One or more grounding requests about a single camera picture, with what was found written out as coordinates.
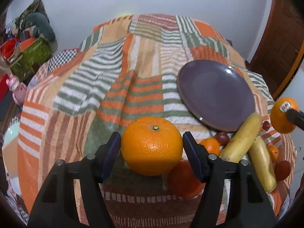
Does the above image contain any grey plush toy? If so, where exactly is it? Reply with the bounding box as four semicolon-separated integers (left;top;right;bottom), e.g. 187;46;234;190
22;12;56;42

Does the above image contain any dark red grape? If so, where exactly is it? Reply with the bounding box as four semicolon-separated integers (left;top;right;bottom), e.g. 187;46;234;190
262;120;270;131
214;132;230;146

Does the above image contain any patterned cushion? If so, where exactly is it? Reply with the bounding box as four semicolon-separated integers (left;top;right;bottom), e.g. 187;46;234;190
15;0;49;25

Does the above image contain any red box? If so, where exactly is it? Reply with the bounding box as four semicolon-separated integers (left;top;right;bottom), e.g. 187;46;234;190
0;74;9;101

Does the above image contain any purple ceramic plate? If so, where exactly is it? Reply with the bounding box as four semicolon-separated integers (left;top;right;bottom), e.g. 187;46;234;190
177;60;255;132

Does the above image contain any large orange with green stem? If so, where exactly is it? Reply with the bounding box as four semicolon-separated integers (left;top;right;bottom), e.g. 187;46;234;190
121;116;183;177

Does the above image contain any yellow-green gourd piece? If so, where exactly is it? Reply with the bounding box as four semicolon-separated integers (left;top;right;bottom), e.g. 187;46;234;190
248;136;277;193
219;113;262;163

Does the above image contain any striped patchwork bedspread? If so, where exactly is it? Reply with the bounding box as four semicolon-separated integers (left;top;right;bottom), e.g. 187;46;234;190
17;14;296;227

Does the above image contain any brown wooden door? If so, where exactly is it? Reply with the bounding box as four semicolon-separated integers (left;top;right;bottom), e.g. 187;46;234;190
250;0;303;99

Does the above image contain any pink toy bottle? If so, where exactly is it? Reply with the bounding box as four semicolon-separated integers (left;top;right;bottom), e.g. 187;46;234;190
6;74;27;107

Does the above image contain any red tomato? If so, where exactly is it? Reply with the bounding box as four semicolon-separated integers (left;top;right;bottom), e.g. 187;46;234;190
275;161;291;181
167;160;205;199

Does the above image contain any medium mandarin orange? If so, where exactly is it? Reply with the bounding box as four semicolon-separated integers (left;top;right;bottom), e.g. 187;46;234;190
267;146;279;163

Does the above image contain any small mandarin orange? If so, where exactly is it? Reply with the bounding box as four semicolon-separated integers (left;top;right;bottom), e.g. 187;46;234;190
199;137;221;156

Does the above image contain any green patterned box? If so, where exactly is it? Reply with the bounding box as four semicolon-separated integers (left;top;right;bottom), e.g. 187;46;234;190
10;38;52;81

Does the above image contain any large oval orange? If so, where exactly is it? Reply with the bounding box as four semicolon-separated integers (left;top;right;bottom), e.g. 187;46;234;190
270;97;300;133

